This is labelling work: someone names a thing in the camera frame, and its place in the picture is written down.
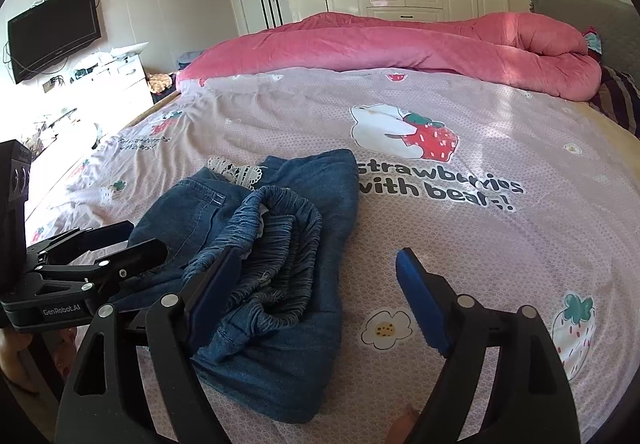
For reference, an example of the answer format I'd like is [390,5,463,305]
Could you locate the blue denim pants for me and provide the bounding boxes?
[116,148,362,426]

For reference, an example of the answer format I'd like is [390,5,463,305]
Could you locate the person's right hand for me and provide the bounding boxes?
[386,403,422,444]

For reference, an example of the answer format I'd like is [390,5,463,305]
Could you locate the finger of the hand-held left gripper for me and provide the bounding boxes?
[35,238,169,305]
[26,219,136,267]

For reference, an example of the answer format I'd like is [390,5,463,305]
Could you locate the grey upholstered headboard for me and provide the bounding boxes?
[529,0,640,78]

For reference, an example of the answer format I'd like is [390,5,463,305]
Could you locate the small teal cloth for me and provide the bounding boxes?
[581,27,604,54]

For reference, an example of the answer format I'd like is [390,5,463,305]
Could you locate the printed strawberry bedsheet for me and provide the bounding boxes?
[22,66,640,444]

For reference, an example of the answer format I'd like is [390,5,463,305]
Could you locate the person's left hand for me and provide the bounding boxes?
[0,325,80,395]

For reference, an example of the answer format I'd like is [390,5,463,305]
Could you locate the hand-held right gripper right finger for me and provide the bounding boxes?
[395,247,583,444]

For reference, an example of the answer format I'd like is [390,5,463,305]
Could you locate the white dresser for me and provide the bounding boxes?
[27,43,155,152]

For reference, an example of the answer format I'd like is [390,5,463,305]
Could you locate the pink quilt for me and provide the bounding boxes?
[175,11,604,101]

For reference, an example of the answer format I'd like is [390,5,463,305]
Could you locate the black flat television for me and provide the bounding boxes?
[6,0,104,85]

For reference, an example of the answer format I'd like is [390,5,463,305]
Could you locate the brown fluffy item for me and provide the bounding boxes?
[146,72,178,99]

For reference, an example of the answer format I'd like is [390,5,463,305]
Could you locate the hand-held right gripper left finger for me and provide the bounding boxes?
[57,247,247,444]

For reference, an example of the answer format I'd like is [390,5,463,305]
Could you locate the white lace cloth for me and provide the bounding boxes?
[205,154,267,189]

